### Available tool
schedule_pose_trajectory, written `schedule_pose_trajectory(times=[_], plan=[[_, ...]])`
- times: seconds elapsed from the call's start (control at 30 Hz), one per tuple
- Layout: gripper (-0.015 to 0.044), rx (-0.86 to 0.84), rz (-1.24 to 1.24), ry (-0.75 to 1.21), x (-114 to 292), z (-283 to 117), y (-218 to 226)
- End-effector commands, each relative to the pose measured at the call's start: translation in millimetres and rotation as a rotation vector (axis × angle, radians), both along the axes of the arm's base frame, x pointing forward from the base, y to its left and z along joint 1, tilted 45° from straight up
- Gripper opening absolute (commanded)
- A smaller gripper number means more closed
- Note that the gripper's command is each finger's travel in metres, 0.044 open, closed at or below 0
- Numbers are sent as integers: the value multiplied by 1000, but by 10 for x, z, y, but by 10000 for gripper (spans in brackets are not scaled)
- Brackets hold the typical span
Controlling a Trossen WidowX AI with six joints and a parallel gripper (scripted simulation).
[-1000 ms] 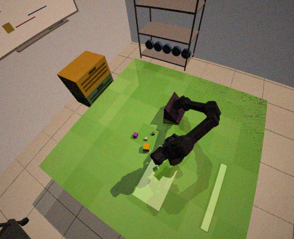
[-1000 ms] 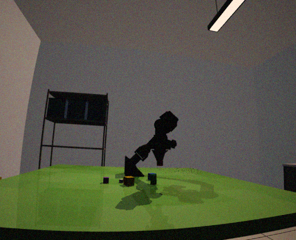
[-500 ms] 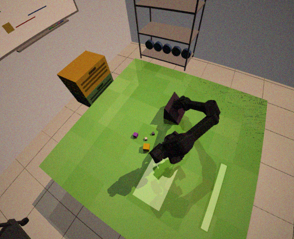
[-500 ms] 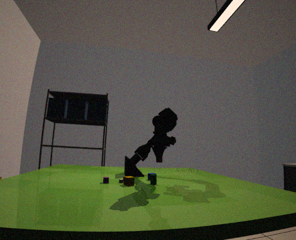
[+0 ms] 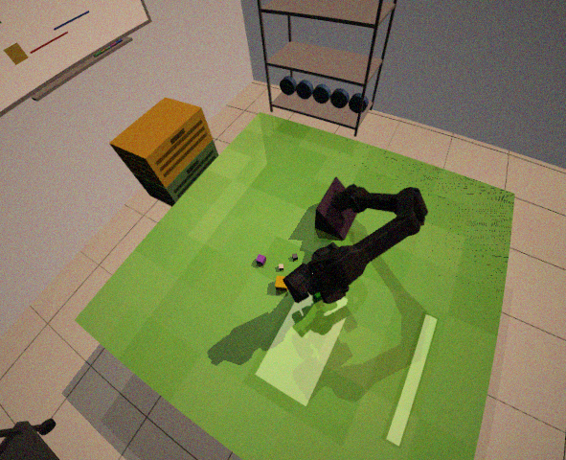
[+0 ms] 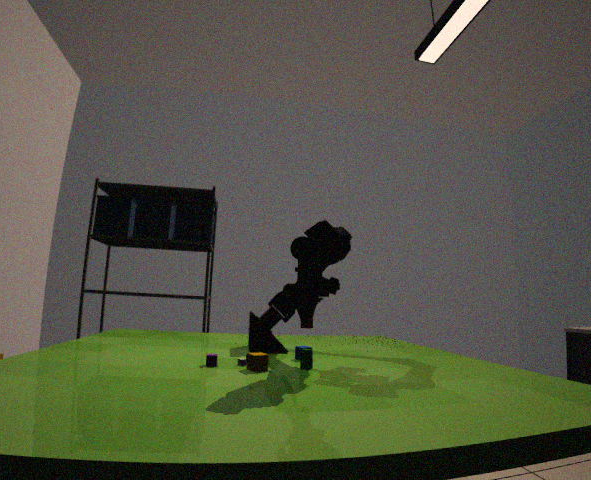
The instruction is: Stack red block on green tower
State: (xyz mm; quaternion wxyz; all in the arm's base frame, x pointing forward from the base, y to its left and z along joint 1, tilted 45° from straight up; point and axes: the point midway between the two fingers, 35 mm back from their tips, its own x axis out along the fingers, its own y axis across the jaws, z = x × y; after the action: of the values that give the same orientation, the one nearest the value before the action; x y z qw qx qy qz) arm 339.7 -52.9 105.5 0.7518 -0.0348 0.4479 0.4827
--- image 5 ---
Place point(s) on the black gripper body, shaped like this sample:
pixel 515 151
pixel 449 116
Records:
pixel 304 296

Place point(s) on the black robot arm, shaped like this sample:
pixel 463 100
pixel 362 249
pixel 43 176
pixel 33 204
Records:
pixel 346 263

